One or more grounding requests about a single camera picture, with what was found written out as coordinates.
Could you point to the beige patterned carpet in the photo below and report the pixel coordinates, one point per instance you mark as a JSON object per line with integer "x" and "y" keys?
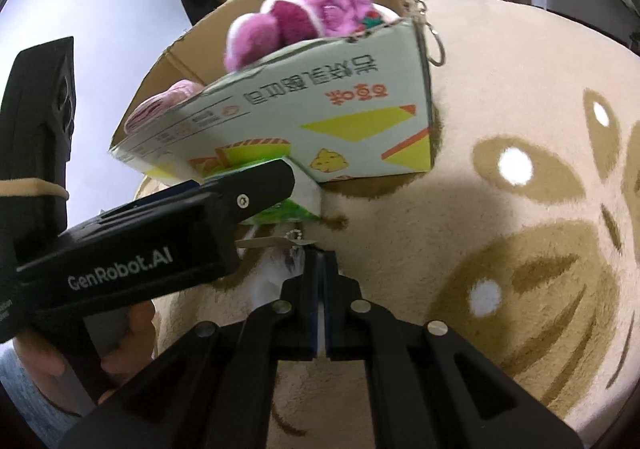
{"x": 524, "y": 237}

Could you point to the brown cardboard box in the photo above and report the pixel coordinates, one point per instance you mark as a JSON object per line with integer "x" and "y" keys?
{"x": 355, "y": 106}

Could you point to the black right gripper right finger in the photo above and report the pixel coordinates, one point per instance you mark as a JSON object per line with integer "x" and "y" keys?
{"x": 429, "y": 390}

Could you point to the person's left hand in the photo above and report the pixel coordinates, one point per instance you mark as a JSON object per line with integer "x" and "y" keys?
{"x": 78, "y": 362}

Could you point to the white plush toy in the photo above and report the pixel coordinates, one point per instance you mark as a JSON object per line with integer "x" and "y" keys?
{"x": 280, "y": 257}

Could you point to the pink packaged towel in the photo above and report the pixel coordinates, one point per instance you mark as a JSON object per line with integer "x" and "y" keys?
{"x": 158, "y": 104}

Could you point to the pink strawberry bear plush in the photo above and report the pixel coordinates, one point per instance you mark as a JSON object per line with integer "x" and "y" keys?
{"x": 281, "y": 23}

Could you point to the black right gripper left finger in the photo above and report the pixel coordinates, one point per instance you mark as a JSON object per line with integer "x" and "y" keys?
{"x": 213, "y": 388}

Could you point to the green barcode packet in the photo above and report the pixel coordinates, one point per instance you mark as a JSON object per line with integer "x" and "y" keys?
{"x": 290, "y": 198}

